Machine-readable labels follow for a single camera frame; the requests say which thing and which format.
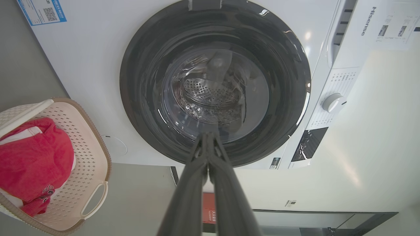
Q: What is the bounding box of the white front-load washing machine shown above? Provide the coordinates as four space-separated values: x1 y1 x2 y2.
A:
17 0 420 170

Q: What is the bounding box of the red garment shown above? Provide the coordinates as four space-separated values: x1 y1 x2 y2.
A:
0 118 75 217

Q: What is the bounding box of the round black washing machine door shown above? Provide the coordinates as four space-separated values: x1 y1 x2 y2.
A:
119 0 311 167

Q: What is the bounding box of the dark framed cabinet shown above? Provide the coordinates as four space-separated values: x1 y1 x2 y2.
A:
252 209 399 236

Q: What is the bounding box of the red box with print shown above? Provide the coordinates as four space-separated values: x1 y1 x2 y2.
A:
202 192 217 224

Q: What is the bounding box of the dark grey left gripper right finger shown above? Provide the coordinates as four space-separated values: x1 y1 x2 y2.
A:
207 132 263 236

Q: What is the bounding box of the beige perforated laundry basket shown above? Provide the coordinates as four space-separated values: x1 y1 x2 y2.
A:
0 97 112 236

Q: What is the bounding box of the white washing machine control knob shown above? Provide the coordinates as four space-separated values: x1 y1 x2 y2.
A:
322 93 347 113

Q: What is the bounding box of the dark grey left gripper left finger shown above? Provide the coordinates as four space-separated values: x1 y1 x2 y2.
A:
157 132 209 236

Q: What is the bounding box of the white detergent drawer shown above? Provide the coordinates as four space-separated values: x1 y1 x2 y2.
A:
327 0 358 69

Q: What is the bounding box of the blue energy label sticker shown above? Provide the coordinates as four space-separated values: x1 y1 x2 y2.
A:
17 0 67 26

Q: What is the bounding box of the white instruction sheet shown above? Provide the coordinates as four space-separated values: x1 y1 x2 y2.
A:
372 3 420 51

